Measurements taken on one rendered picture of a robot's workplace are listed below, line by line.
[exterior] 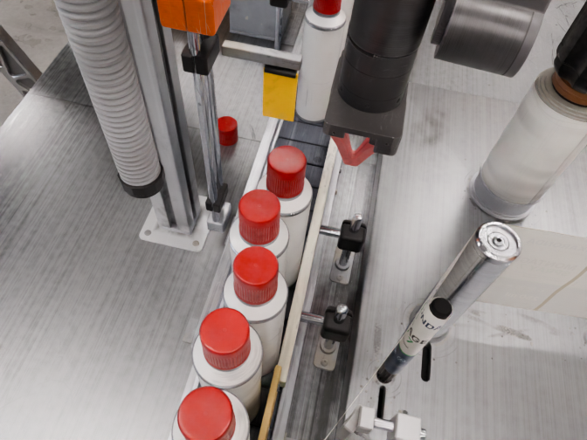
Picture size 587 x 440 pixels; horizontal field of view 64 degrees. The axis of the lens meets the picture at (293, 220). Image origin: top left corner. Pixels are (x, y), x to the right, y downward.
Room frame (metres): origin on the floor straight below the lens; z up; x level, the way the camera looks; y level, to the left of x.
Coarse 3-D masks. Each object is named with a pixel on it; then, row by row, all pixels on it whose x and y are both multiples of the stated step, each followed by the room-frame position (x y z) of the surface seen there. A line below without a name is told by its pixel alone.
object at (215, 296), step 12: (312, 0) 0.69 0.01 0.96; (300, 36) 0.60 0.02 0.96; (300, 48) 0.57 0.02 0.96; (276, 120) 0.42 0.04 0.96; (276, 132) 0.42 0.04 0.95; (264, 144) 0.38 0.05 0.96; (264, 156) 0.36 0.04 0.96; (252, 168) 0.34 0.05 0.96; (264, 168) 0.36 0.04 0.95; (252, 180) 0.33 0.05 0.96; (228, 240) 0.25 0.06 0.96; (228, 252) 0.23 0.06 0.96; (228, 264) 0.22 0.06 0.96; (216, 276) 0.20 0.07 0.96; (216, 288) 0.19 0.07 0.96; (216, 300) 0.18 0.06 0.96; (204, 312) 0.17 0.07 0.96
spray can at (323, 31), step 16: (320, 0) 0.52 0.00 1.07; (336, 0) 0.52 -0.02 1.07; (320, 16) 0.52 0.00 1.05; (336, 16) 0.53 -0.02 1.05; (304, 32) 0.53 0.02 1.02; (320, 32) 0.51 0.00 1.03; (336, 32) 0.52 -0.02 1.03; (304, 48) 0.52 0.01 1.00; (320, 48) 0.51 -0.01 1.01; (336, 48) 0.52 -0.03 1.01; (304, 64) 0.52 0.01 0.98; (320, 64) 0.51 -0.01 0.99; (336, 64) 0.53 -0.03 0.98; (304, 80) 0.52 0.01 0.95; (320, 80) 0.51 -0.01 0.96; (304, 96) 0.52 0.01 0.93; (320, 96) 0.51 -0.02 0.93; (304, 112) 0.51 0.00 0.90; (320, 112) 0.51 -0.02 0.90
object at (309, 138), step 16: (288, 128) 0.49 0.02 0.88; (304, 128) 0.50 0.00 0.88; (320, 128) 0.50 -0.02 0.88; (288, 144) 0.46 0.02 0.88; (304, 144) 0.47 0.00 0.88; (320, 144) 0.47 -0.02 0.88; (320, 160) 0.44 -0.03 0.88; (320, 176) 0.41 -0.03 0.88; (288, 288) 0.24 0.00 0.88; (288, 304) 0.22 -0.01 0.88; (256, 416) 0.10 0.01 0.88; (272, 416) 0.10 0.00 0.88; (256, 432) 0.08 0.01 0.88
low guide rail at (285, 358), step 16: (320, 192) 0.36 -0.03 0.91; (320, 208) 0.33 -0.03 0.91; (320, 224) 0.31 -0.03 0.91; (304, 256) 0.27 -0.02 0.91; (304, 272) 0.24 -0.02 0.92; (304, 288) 0.23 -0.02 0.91; (288, 320) 0.19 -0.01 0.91; (288, 336) 0.17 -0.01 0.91; (288, 352) 0.15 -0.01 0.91; (288, 368) 0.14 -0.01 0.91
